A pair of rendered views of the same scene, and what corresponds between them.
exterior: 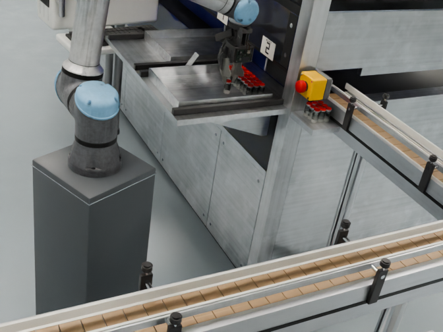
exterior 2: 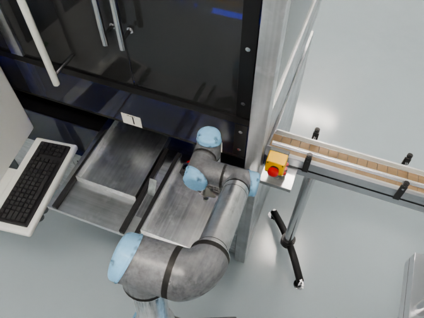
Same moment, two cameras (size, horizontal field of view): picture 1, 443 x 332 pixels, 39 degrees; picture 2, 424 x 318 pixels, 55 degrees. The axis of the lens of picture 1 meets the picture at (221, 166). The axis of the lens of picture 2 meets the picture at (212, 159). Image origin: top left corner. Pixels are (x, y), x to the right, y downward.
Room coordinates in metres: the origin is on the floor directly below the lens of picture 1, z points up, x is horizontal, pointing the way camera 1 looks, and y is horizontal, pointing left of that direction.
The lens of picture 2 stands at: (1.27, 0.48, 2.25)
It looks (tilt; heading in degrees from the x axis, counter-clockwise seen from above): 54 degrees down; 323
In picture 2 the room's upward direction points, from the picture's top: straight up
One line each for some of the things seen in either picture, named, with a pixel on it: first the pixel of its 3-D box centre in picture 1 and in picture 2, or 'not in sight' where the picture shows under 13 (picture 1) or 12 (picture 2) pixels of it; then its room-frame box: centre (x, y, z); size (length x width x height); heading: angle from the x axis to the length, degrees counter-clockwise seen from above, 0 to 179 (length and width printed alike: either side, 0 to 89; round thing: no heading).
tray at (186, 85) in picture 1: (209, 85); (192, 204); (1.92, 0.08, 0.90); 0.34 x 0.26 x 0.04; 121
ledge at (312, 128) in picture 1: (318, 121); (279, 172); (1.84, -0.29, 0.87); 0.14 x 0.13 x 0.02; 122
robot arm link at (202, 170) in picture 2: not in sight; (204, 171); (1.83, 0.09, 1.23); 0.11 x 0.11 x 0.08; 35
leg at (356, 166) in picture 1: (335, 237); (298, 211); (1.79, -0.44, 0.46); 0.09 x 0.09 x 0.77; 32
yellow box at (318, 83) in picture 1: (314, 85); (276, 161); (1.83, -0.25, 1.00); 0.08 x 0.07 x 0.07; 122
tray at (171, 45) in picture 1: (198, 45); (126, 155); (2.27, 0.16, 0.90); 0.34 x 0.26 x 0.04; 122
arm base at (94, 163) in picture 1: (95, 148); not in sight; (1.50, 0.36, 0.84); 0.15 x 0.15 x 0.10
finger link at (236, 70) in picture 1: (238, 71); not in sight; (1.91, -0.01, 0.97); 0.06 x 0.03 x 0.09; 31
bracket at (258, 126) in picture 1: (225, 122); not in sight; (1.87, 0.01, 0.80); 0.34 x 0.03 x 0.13; 122
